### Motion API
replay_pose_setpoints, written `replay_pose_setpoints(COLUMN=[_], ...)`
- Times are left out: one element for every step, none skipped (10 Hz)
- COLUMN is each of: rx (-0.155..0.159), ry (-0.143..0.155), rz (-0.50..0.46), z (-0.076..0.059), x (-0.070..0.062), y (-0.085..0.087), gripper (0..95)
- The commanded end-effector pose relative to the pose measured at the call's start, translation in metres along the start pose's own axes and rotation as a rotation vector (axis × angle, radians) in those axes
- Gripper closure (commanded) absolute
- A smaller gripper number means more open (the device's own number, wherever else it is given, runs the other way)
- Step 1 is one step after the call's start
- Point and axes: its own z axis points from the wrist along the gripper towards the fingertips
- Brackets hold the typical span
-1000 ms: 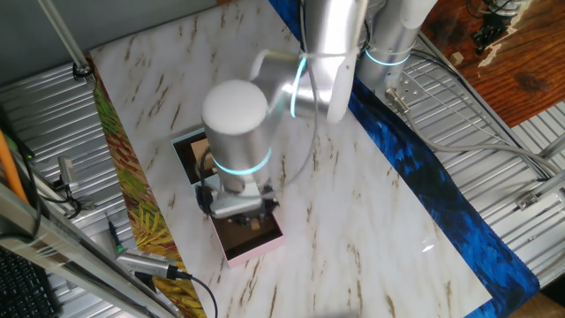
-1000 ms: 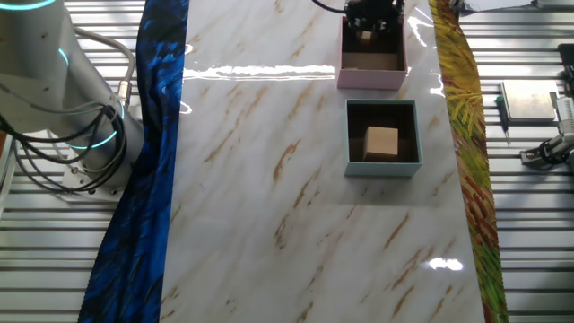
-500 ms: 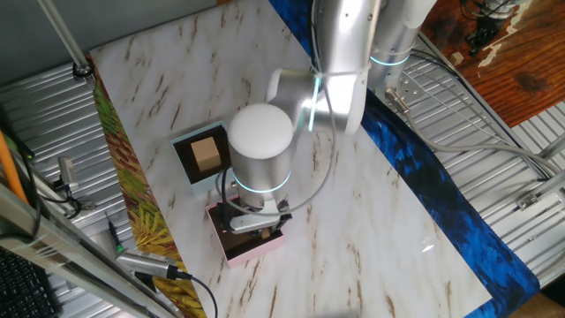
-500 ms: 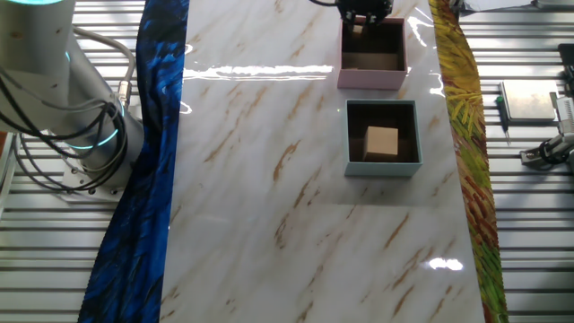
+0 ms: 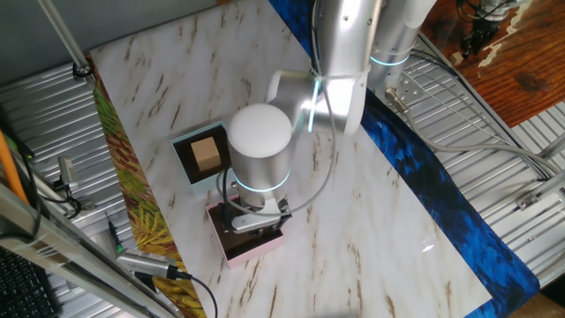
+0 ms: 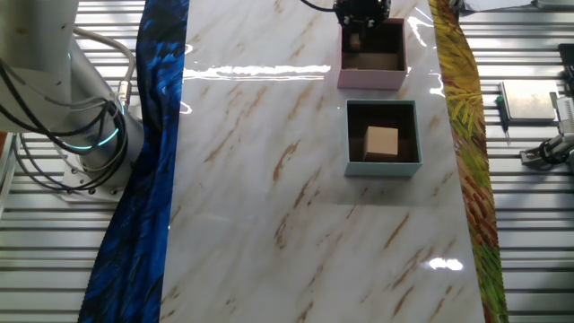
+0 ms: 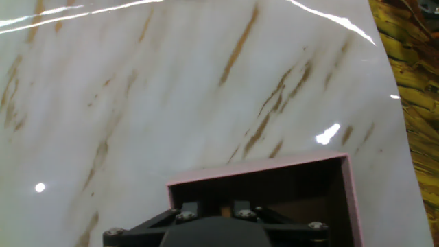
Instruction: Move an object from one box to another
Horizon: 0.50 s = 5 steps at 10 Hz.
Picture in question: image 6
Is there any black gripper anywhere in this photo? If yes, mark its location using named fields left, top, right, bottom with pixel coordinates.
left=333, top=0, right=392, bottom=45

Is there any pink cardboard box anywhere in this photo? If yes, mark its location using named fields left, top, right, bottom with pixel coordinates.
left=336, top=16, right=409, bottom=90

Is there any light blue cardboard box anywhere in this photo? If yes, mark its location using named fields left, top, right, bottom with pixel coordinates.
left=343, top=98, right=423, bottom=178

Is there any grey flat object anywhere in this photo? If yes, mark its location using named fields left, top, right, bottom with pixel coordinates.
left=532, top=0, right=574, bottom=10

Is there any large wooden cube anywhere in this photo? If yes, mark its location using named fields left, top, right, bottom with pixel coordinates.
left=362, top=125, right=400, bottom=163

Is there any square silver metal plate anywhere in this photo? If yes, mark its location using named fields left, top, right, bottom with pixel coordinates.
left=500, top=79, right=560, bottom=122

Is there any yellow green painted cloth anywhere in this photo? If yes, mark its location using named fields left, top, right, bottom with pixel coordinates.
left=428, top=0, right=510, bottom=323

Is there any black device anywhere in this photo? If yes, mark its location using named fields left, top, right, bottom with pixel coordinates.
left=558, top=43, right=574, bottom=95

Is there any white marble pattern sheet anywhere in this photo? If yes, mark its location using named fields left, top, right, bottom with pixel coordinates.
left=159, top=0, right=488, bottom=323

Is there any white vented device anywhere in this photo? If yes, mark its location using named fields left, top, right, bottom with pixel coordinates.
left=550, top=92, right=574, bottom=135

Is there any blue painted cloth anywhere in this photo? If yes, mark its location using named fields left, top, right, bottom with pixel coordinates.
left=76, top=0, right=190, bottom=323

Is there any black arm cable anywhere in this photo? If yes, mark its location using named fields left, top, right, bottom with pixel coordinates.
left=299, top=0, right=338, bottom=13

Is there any green handled screwdriver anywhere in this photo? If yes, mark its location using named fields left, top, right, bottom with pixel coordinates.
left=495, top=94, right=512, bottom=147

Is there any grey cable with metal connector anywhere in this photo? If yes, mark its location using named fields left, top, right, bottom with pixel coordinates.
left=74, top=26, right=137, bottom=109

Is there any thick black cable bundle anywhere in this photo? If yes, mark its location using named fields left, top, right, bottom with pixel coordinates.
left=0, top=57, right=130, bottom=192

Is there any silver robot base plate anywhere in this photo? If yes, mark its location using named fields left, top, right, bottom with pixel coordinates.
left=60, top=154, right=135, bottom=203

